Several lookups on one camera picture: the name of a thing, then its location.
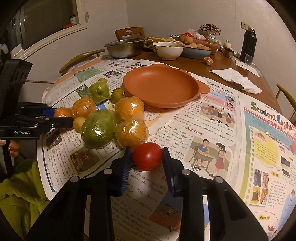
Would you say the person's left hand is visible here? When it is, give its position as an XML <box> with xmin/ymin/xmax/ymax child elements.
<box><xmin>0</xmin><ymin>140</ymin><xmax>21</xmax><ymax>157</ymax></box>

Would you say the plate of fried food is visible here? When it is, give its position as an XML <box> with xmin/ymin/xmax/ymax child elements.
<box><xmin>144</xmin><ymin>36</ymin><xmax>176</xmax><ymax>49</ymax></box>

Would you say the pink fruit tray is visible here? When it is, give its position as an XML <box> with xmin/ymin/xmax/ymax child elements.
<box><xmin>193</xmin><ymin>38</ymin><xmax>220</xmax><ymax>55</ymax></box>

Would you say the dried flower bouquet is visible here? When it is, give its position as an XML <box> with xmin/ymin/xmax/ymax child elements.
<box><xmin>200</xmin><ymin>23</ymin><xmax>221</xmax><ymax>36</ymax></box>

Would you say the orange plastic plate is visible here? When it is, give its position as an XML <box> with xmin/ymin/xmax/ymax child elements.
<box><xmin>123</xmin><ymin>64</ymin><xmax>210</xmax><ymax>109</ymax></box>

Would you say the white ceramic food bowl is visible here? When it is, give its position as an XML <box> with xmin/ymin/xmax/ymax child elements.
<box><xmin>152</xmin><ymin>42</ymin><xmax>184</xmax><ymax>61</ymax></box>

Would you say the newspaper sheet right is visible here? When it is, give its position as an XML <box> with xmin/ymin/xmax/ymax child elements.
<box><xmin>111</xmin><ymin>80</ymin><xmax>295</xmax><ymax>240</ymax></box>

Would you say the small orange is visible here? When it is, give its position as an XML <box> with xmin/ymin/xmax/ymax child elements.
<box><xmin>54</xmin><ymin>107</ymin><xmax>73</xmax><ymax>118</ymax></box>

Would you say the curved wooden chair left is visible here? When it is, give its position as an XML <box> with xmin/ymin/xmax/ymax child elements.
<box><xmin>59</xmin><ymin>49</ymin><xmax>105</xmax><ymax>75</ymax></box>

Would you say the curved wooden chair right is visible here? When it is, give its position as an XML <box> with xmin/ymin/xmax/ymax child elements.
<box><xmin>275</xmin><ymin>83</ymin><xmax>296</xmax><ymax>125</ymax></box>

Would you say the small brown longan by plate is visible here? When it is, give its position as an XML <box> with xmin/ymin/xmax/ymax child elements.
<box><xmin>111</xmin><ymin>88</ymin><xmax>125</xmax><ymax>104</ymax></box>

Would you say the blue bowl of eggs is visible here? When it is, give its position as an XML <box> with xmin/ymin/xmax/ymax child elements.
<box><xmin>181</xmin><ymin>45</ymin><xmax>212</xmax><ymax>59</ymax></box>

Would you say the black thermos flask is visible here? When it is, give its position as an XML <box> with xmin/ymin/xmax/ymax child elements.
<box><xmin>240</xmin><ymin>27</ymin><xmax>257</xmax><ymax>62</ymax></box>

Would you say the small metal cup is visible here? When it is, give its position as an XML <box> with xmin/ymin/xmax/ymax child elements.
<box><xmin>224</xmin><ymin>48</ymin><xmax>234</xmax><ymax>59</ymax></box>

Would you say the crumpled white tissue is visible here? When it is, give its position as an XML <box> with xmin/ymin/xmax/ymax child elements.
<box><xmin>210</xmin><ymin>68</ymin><xmax>262</xmax><ymax>94</ymax></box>

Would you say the small clear glass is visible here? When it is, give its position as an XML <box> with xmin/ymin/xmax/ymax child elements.
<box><xmin>244</xmin><ymin>54</ymin><xmax>253</xmax><ymax>65</ymax></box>

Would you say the green sleeve forearm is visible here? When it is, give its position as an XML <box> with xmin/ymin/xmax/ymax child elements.
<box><xmin>1</xmin><ymin>159</ymin><xmax>49</xmax><ymax>239</ymax></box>

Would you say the stainless steel bowl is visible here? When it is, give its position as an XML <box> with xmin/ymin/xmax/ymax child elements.
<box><xmin>104</xmin><ymin>38</ymin><xmax>145</xmax><ymax>59</ymax></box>

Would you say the white rabbit figurine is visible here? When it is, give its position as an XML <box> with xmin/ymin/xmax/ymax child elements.
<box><xmin>223</xmin><ymin>39</ymin><xmax>232</xmax><ymax>50</ymax></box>

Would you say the small brown longan front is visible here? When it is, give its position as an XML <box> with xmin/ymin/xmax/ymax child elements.
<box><xmin>73</xmin><ymin>116</ymin><xmax>86</xmax><ymax>133</ymax></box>

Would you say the small wrapped candy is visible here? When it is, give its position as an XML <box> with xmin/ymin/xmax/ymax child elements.
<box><xmin>204</xmin><ymin>57</ymin><xmax>213</xmax><ymax>66</ymax></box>

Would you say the large green fruit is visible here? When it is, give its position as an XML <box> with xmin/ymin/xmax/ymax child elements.
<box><xmin>88</xmin><ymin>81</ymin><xmax>110</xmax><ymax>104</ymax></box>

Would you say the white paper sheet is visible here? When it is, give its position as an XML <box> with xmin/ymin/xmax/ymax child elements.
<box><xmin>235</xmin><ymin>59</ymin><xmax>260</xmax><ymax>78</ymax></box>

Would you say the newspaper sheet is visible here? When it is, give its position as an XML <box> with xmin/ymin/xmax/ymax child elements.
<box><xmin>111</xmin><ymin>80</ymin><xmax>295</xmax><ymax>240</ymax></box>
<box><xmin>37</xmin><ymin>57</ymin><xmax>153</xmax><ymax>200</ymax></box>

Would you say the curved wooden chair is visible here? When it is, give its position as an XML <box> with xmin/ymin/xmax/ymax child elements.
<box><xmin>275</xmin><ymin>83</ymin><xmax>296</xmax><ymax>125</ymax></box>
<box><xmin>59</xmin><ymin>49</ymin><xmax>105</xmax><ymax>75</ymax></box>

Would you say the red tomato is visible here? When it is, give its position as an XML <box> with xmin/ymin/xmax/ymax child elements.
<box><xmin>132</xmin><ymin>143</ymin><xmax>163</xmax><ymax>172</ymax></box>

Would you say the wall power outlet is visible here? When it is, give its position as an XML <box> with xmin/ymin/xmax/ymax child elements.
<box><xmin>240</xmin><ymin>22</ymin><xmax>254</xmax><ymax>31</ymax></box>

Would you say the newspaper sheet left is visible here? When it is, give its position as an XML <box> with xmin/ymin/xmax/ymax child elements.
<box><xmin>37</xmin><ymin>57</ymin><xmax>153</xmax><ymax>200</ymax></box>

